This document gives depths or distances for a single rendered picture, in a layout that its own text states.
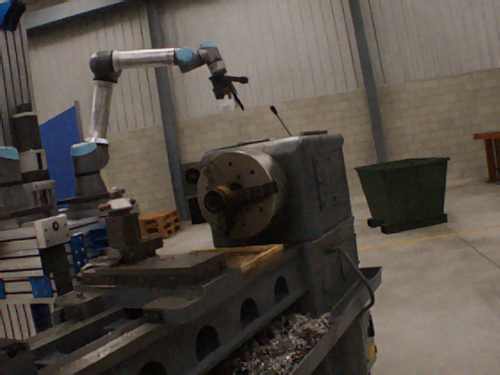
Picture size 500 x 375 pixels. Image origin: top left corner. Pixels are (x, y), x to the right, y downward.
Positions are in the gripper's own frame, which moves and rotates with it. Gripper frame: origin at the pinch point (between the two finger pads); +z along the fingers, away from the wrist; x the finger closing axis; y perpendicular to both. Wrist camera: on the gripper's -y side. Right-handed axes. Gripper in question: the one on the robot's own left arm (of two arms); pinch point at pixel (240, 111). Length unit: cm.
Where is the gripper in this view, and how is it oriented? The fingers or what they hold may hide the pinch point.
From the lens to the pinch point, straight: 224.9
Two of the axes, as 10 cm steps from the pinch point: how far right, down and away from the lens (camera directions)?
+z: 3.9, 9.2, 0.5
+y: -8.8, 3.6, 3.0
